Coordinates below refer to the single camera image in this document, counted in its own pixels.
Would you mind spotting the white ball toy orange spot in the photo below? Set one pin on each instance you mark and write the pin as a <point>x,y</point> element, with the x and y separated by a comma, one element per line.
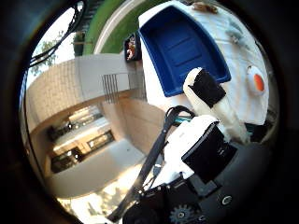
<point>256,81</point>

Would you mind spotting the brown plush toy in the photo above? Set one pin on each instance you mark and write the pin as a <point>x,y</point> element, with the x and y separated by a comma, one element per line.
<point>204,6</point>

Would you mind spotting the white striped tablecloth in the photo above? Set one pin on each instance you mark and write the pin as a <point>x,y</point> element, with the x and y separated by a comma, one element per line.
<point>236,62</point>

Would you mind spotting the black box with picture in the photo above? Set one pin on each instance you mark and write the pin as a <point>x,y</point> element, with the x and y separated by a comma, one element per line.
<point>132,47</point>

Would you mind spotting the blue plastic container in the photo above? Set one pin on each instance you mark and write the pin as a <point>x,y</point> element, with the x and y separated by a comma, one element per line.
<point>182,49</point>

